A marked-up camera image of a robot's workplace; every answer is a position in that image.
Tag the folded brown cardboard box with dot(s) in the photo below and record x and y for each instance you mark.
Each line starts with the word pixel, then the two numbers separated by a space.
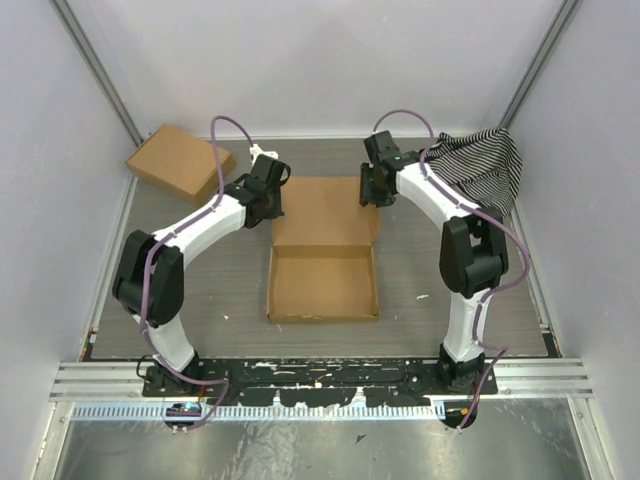
pixel 181 164

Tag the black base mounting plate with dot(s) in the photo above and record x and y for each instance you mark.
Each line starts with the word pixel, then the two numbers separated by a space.
pixel 308 382

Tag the brown cardboard box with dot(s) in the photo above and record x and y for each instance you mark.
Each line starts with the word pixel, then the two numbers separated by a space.
pixel 322 267
pixel 181 164

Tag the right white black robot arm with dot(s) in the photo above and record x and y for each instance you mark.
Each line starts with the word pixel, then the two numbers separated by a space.
pixel 473 255

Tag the slotted grey cable duct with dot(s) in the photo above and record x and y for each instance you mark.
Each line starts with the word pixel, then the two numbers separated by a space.
pixel 149 411

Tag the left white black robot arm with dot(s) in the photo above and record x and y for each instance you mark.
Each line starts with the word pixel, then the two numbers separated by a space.
pixel 150 277

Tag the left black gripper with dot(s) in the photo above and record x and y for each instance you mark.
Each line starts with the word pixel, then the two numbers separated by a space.
pixel 277 211

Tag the striped black white cloth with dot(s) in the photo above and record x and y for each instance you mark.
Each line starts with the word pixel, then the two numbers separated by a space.
pixel 485 167

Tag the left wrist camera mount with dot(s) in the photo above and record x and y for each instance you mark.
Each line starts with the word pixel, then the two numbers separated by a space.
pixel 256 151

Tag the aluminium rail front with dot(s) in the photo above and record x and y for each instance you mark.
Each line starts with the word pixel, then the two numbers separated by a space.
pixel 515 378

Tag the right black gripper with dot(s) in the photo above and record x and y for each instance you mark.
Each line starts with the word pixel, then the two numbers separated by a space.
pixel 368 197

